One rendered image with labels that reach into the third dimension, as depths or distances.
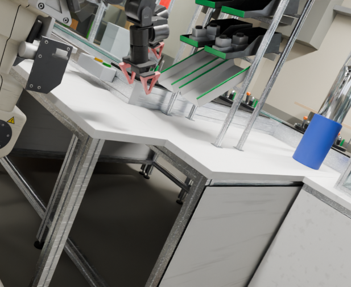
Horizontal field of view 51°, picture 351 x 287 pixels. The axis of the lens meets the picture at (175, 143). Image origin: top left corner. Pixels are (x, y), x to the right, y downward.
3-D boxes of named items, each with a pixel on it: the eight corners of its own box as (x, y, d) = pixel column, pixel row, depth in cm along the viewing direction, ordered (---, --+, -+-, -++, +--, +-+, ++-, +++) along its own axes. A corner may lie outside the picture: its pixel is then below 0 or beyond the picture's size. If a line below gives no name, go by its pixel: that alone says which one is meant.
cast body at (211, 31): (214, 42, 154) (215, 25, 151) (204, 41, 156) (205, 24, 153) (221, 39, 161) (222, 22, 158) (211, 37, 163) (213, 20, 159)
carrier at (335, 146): (344, 157, 232) (354, 139, 229) (310, 140, 247) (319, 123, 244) (355, 159, 250) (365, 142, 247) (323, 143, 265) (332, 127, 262)
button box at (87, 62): (99, 79, 162) (104, 66, 160) (76, 64, 175) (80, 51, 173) (112, 82, 167) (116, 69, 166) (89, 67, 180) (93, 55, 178)
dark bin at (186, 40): (197, 48, 148) (198, 29, 144) (179, 40, 157) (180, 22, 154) (250, 41, 161) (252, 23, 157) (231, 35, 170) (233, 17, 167)
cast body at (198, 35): (193, 45, 150) (194, 27, 147) (188, 42, 153) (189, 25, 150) (211, 43, 153) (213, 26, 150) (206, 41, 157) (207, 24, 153)
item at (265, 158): (208, 179, 118) (212, 171, 117) (23, 43, 210) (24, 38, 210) (347, 182, 223) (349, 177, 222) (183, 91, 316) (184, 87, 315)
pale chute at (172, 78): (174, 93, 151) (171, 84, 148) (158, 83, 161) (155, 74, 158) (227, 62, 159) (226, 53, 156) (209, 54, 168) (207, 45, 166)
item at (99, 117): (92, 138, 109) (95, 129, 108) (-12, 47, 164) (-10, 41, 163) (225, 153, 161) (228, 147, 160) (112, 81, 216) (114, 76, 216)
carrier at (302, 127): (310, 139, 247) (319, 122, 244) (280, 124, 262) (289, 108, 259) (323, 142, 265) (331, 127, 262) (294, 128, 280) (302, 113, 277)
